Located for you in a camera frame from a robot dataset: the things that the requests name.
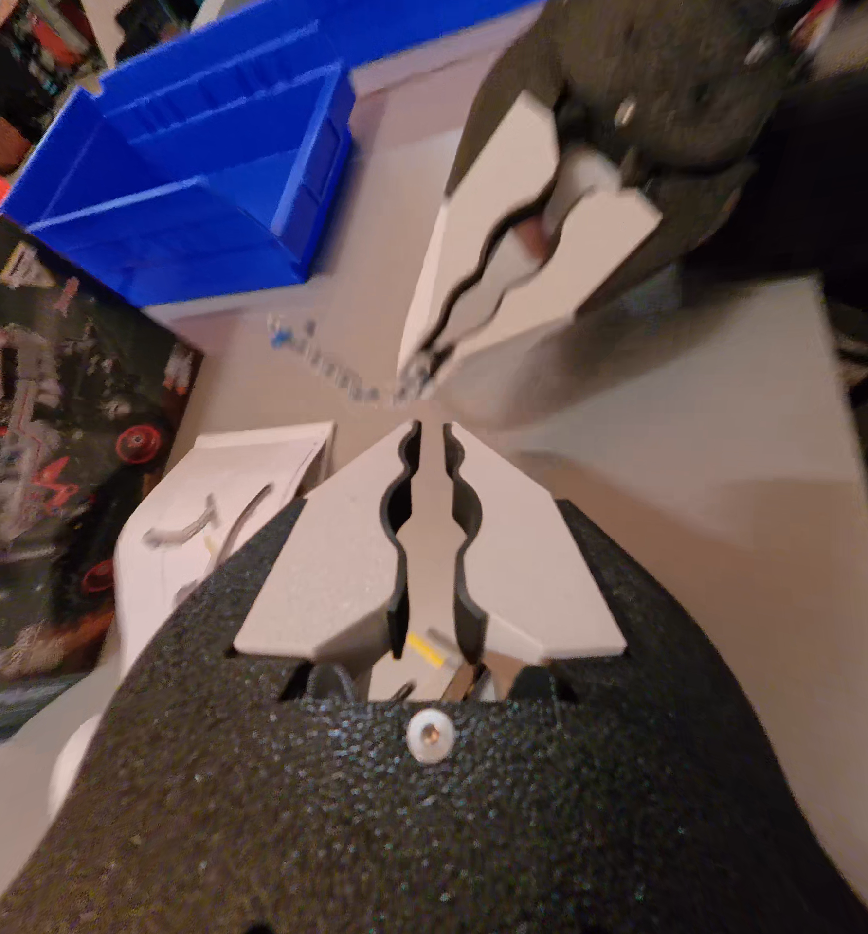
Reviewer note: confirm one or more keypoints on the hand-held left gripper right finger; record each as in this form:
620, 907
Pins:
536, 576

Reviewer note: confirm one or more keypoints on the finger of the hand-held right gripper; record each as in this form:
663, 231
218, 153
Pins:
492, 182
587, 255

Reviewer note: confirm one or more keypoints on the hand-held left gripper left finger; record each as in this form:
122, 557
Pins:
324, 576

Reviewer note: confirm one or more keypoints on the light grey toy beam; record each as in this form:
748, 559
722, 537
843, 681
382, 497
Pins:
339, 376

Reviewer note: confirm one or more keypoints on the light grey desk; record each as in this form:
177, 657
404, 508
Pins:
697, 547

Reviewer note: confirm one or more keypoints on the yellow toy axle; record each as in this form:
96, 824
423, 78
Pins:
425, 648

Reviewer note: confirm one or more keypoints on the white instruction booklet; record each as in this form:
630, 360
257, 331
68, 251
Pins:
186, 496

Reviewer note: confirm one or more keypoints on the person's black clothing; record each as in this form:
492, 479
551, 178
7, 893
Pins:
828, 182

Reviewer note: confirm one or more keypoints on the black toy set box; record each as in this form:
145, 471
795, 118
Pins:
62, 438

